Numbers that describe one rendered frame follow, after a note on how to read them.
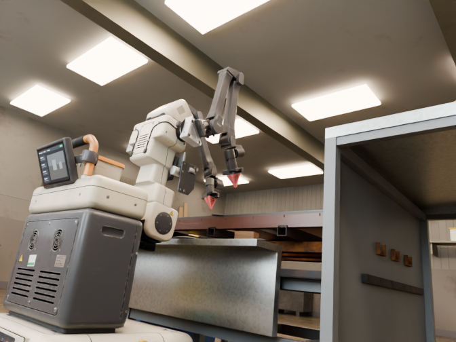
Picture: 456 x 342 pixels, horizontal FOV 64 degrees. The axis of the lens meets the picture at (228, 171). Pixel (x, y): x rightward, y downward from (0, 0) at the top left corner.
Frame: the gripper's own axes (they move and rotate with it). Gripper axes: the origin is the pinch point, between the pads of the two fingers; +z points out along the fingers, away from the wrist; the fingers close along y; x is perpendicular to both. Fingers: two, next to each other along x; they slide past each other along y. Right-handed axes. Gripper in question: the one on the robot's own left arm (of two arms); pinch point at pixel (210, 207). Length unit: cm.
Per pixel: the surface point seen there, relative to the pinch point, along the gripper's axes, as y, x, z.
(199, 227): -4.9, 15.1, 17.3
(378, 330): -84, -4, 76
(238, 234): -40, 26, 32
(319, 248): -66, -1, 39
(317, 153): 109, -442, -267
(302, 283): -59, 8, 55
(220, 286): -21, 18, 52
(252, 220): -40.5, 14.8, 22.9
